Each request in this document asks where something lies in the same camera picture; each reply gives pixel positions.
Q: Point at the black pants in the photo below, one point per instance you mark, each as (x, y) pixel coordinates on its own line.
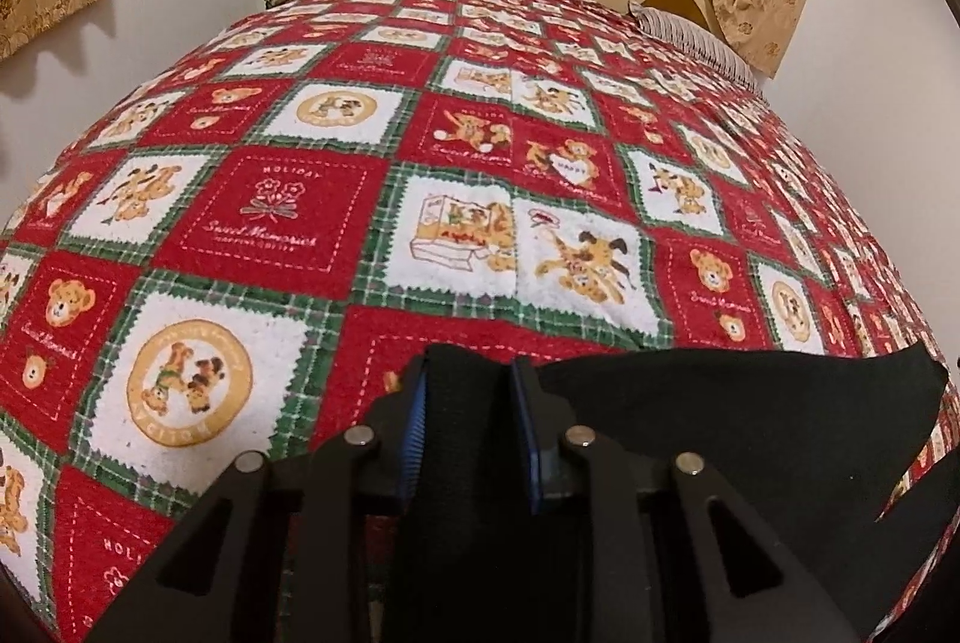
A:
(816, 445)

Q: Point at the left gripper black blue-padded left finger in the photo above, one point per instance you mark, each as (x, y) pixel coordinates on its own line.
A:
(217, 576)

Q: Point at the striped pillow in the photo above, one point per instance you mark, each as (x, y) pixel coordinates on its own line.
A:
(694, 41)

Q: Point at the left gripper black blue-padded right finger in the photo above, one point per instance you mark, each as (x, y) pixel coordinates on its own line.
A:
(673, 551)

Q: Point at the red teddy-bear patchwork bedspread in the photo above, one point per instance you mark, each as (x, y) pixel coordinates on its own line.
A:
(242, 253)

